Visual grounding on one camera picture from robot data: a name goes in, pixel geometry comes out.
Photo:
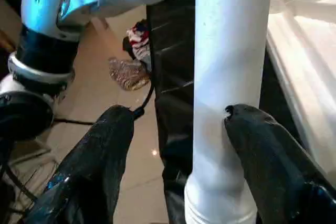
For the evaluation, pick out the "crumpled brown patterned bag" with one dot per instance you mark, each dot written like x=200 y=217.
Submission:
x=128 y=73

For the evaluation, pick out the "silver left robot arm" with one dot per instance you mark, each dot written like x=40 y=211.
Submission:
x=44 y=3

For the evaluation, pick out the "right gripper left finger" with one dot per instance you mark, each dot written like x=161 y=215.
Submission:
x=86 y=171

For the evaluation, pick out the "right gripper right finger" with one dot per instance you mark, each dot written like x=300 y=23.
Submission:
x=275 y=169

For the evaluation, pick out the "black work mat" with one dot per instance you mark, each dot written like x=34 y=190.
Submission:
x=170 y=64

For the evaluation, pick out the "white plastic table top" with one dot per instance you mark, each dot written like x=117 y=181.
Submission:
x=302 y=64

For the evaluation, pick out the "red white cloth heap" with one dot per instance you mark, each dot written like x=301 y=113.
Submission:
x=139 y=43

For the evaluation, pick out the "white plastic table leg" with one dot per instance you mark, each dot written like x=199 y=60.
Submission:
x=228 y=51

